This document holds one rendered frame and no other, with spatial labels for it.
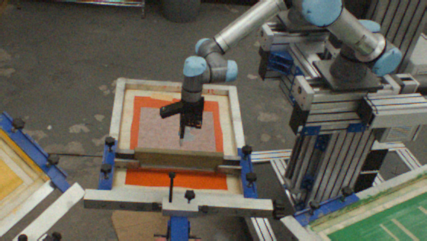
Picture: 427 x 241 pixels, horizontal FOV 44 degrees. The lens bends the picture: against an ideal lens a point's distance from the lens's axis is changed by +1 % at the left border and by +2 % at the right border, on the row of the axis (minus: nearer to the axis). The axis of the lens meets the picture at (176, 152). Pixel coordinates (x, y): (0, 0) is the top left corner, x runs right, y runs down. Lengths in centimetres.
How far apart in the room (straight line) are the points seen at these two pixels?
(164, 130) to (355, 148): 109
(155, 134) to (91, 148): 143
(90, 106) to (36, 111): 40
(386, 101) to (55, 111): 247
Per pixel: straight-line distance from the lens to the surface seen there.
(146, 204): 187
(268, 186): 323
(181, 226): 180
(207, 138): 230
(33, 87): 429
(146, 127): 232
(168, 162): 206
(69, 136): 378
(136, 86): 254
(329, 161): 288
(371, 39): 207
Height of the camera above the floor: 240
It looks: 41 degrees down
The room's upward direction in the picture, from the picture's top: 6 degrees clockwise
